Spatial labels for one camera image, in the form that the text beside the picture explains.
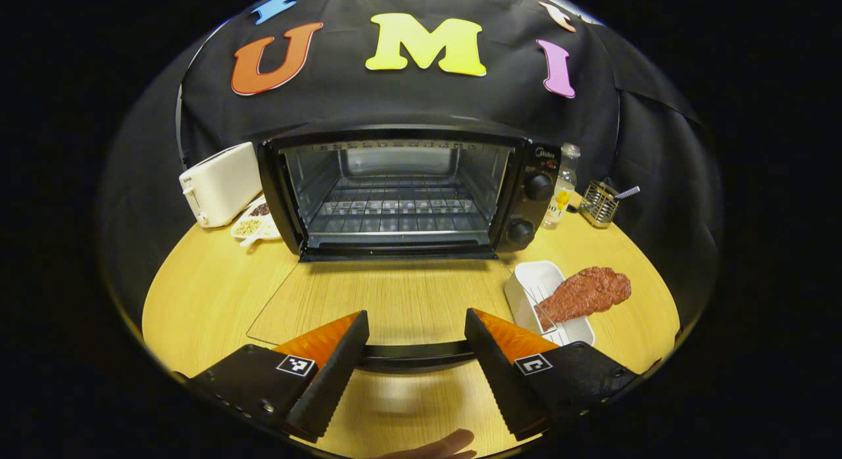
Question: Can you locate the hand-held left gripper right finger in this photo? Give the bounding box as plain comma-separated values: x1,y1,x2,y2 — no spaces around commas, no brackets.
464,307,640,442

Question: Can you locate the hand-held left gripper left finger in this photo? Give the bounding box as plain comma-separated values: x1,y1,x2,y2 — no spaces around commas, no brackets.
186,310,370,445

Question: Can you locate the red meat slice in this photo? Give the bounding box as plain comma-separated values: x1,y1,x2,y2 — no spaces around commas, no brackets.
534,267,632,325

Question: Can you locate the black electric oven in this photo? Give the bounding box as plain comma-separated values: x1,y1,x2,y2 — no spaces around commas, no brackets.
247,124,563,374

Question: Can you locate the white rectangular dish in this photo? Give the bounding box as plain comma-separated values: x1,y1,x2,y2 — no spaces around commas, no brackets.
505,260,596,347

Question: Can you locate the white divided snack dish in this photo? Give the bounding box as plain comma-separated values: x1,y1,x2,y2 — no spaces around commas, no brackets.
230,196,284,247

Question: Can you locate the clear glass bottle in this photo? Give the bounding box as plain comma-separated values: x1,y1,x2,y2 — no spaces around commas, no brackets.
543,143,583,230

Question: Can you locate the white toaster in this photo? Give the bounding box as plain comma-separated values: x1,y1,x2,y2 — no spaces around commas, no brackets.
179,142,264,228

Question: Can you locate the black backdrop cloth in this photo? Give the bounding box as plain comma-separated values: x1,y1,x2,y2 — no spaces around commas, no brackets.
99,0,724,328

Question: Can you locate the wire utensil holder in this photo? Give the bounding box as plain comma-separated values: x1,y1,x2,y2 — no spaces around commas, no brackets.
580,181,620,228

